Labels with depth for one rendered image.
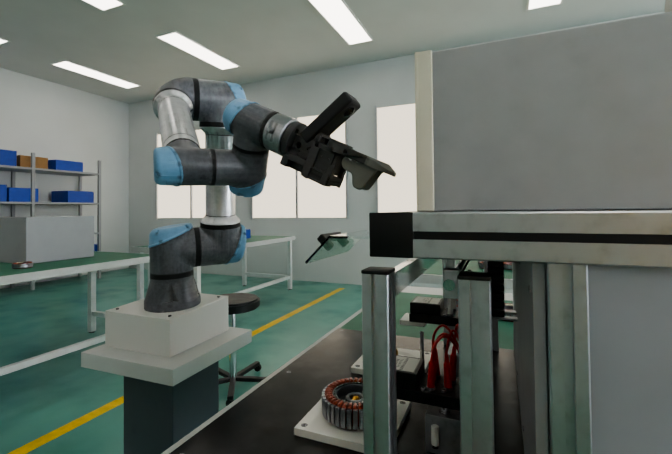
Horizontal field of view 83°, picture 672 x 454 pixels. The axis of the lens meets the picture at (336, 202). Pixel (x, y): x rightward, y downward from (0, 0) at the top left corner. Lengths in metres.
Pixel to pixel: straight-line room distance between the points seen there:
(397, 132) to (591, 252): 5.25
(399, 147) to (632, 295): 5.21
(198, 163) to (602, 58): 0.64
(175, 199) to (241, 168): 6.92
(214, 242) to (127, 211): 7.51
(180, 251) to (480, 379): 0.89
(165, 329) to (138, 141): 7.56
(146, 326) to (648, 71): 1.11
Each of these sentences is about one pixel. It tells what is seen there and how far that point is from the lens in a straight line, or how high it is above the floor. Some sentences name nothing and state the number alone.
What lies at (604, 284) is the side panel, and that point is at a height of 1.05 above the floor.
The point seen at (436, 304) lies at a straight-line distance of 0.84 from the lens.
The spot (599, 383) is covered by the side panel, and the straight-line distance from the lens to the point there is 0.42.
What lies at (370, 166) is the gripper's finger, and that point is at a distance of 0.64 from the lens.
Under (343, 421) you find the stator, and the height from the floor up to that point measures 0.80.
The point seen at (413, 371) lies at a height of 0.88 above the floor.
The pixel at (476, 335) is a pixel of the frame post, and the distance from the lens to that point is 0.42.
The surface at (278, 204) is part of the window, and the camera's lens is 6.26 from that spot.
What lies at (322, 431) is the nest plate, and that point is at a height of 0.78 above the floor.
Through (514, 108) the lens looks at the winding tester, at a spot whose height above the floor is 1.23.
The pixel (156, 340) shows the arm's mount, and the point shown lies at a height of 0.79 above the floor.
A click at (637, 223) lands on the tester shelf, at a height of 1.11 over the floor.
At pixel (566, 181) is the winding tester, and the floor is 1.15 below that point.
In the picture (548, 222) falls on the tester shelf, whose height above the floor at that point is 1.11.
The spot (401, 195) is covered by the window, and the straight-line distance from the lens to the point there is 5.47.
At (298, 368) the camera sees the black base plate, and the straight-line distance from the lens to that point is 0.91.
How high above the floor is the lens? 1.12
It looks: 1 degrees up
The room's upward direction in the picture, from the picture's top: 1 degrees counter-clockwise
